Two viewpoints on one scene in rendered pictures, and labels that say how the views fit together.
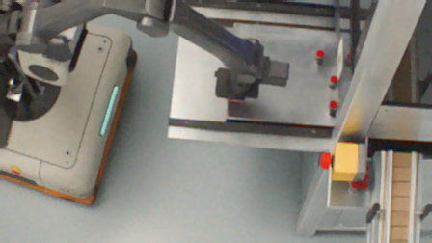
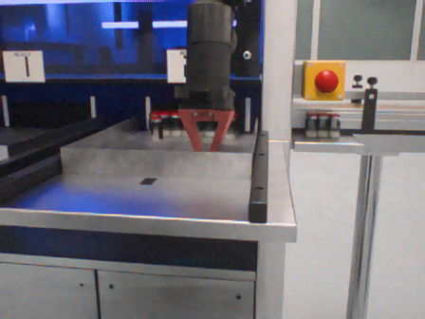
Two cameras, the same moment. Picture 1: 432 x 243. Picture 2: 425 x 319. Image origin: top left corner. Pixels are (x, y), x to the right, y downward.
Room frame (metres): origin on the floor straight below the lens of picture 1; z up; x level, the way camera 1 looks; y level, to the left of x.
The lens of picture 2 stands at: (0.69, 0.55, 1.03)
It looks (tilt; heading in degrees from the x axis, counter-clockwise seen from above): 13 degrees down; 280
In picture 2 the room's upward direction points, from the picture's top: straight up
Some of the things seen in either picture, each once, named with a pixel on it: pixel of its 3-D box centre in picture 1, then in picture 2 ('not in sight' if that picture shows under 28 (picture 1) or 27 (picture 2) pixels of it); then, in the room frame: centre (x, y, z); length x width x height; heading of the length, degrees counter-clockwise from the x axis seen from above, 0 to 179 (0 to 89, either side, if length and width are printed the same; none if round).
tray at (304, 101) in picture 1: (298, 77); (180, 139); (0.86, -0.10, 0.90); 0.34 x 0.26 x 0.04; 92
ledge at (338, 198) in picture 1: (355, 184); (323, 140); (0.60, -0.27, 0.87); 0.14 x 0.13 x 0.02; 92
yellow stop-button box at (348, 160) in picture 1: (347, 162); (323, 80); (0.62, -0.23, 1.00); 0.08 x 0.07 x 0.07; 92
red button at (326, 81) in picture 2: (328, 161); (325, 81); (0.61, -0.18, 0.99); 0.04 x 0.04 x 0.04; 2
